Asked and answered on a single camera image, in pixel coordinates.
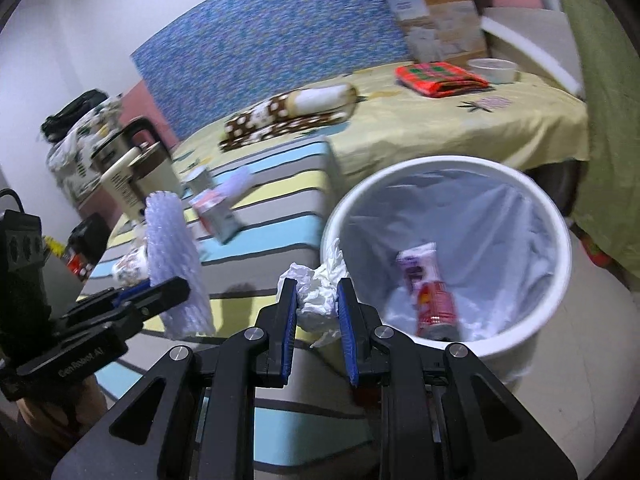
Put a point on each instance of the white round trash bin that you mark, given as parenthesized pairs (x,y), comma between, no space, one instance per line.
(520,330)

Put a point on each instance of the white squeeze tube bottle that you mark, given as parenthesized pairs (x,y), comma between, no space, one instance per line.
(120,185)

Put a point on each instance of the green blanket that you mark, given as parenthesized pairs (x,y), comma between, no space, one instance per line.
(610,135)

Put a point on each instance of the brown polka dot blanket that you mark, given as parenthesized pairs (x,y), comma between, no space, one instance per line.
(280,117)

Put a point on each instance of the person's left hand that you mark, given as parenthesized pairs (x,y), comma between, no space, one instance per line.
(55,405)

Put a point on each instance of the beige electric kettle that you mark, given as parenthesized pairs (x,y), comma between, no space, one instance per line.
(137,160)

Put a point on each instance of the small silver tin can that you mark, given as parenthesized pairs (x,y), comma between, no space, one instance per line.
(199,180)

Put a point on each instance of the crumpled white wrapper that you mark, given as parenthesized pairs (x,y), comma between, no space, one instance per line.
(131,265)

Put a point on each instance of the black box red label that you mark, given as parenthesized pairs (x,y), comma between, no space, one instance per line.
(85,250)

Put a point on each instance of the blue patterned headboard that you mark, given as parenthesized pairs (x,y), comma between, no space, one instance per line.
(280,45)

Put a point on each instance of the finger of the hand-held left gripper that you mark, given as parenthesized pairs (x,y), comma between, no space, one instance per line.
(160,297)
(132,292)

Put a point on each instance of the red drink can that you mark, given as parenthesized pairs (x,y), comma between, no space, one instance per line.
(436,310)

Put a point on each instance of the white bed frame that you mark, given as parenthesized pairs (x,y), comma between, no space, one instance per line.
(540,45)

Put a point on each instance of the pink and white drink carton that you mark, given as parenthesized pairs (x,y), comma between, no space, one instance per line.
(216,217)

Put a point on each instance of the black bag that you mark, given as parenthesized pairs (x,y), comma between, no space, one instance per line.
(75,110)

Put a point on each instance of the white bowl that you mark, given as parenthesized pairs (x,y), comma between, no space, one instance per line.
(492,71)

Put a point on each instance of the white printed snack packet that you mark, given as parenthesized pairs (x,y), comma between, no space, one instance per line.
(419,267)

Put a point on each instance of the cardboard box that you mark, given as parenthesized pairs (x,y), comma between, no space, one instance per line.
(442,20)

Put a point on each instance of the translucent bin liner bag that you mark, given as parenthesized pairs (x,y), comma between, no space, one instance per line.
(480,230)

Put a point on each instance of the red plaid cloth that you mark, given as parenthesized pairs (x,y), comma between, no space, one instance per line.
(440,79)

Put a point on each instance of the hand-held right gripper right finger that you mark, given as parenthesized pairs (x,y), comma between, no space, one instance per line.
(347,332)

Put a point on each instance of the striped tablecloth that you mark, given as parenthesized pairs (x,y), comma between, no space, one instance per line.
(280,195)

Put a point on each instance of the yellow bed sheet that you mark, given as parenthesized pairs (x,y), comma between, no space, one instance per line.
(450,120)

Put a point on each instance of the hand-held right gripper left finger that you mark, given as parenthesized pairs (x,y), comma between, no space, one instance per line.
(286,332)

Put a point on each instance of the floral cloth bundle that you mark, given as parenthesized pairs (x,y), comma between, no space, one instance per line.
(75,160)

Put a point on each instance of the white tissue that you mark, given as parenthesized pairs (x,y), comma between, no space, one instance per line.
(317,295)

